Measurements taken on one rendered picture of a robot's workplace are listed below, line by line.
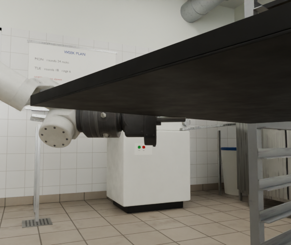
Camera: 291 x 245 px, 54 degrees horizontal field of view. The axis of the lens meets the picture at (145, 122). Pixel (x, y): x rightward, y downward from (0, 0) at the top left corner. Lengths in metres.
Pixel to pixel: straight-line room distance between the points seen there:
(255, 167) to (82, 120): 0.54
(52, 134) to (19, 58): 3.24
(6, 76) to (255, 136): 0.67
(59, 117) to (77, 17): 3.52
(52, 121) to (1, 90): 0.11
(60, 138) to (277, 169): 2.73
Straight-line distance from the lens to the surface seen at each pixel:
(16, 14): 3.98
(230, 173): 4.21
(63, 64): 3.81
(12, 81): 0.60
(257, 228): 0.93
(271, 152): 0.97
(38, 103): 0.40
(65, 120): 0.58
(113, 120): 0.56
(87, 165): 3.76
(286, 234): 1.09
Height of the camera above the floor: 0.72
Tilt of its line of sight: 4 degrees up
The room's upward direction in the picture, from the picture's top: straight up
